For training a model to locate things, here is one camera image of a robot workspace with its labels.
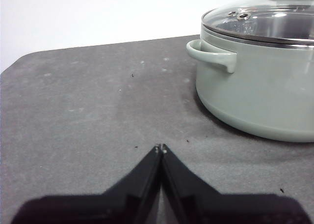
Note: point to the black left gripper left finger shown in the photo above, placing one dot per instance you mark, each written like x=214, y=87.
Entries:
x=110, y=209

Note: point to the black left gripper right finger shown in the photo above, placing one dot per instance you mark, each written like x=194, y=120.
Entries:
x=216, y=209

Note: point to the glass lid with green knob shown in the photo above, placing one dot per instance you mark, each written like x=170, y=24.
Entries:
x=269, y=20

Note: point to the pale green electric steamer pot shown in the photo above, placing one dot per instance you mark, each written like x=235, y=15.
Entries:
x=257, y=98

